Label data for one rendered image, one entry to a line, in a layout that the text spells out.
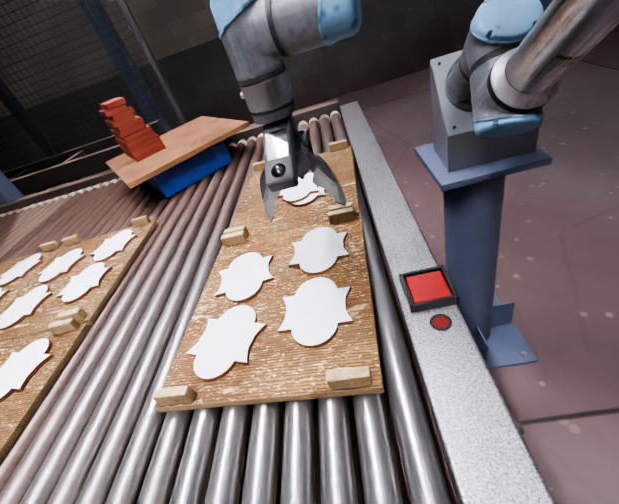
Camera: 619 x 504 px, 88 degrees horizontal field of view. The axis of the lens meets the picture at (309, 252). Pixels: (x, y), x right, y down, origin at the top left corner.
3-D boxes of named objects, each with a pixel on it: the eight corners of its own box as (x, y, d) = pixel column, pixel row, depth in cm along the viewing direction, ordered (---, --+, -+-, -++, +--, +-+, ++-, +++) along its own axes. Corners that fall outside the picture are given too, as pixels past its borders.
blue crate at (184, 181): (206, 151, 152) (195, 131, 146) (234, 161, 130) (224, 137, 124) (146, 183, 141) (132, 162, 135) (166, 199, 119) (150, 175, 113)
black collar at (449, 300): (443, 271, 56) (443, 264, 55) (460, 304, 50) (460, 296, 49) (399, 280, 57) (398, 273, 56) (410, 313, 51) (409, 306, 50)
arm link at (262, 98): (283, 75, 45) (230, 92, 47) (293, 108, 48) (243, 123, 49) (288, 65, 51) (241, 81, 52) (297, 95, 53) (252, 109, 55)
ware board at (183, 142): (203, 119, 162) (201, 115, 161) (250, 125, 126) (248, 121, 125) (107, 165, 144) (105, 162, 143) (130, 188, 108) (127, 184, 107)
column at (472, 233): (493, 292, 156) (510, 113, 104) (537, 362, 127) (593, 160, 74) (414, 307, 163) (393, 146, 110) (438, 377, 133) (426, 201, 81)
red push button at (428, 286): (440, 275, 55) (440, 269, 55) (452, 301, 51) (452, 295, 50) (405, 282, 56) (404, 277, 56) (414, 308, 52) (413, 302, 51)
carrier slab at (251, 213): (352, 149, 106) (351, 145, 105) (361, 219, 74) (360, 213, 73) (255, 174, 113) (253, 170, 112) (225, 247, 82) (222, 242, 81)
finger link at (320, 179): (354, 181, 62) (317, 153, 59) (356, 197, 58) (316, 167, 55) (343, 192, 64) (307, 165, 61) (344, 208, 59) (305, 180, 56)
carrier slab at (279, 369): (361, 219, 74) (360, 214, 73) (384, 393, 42) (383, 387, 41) (225, 248, 82) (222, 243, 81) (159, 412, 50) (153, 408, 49)
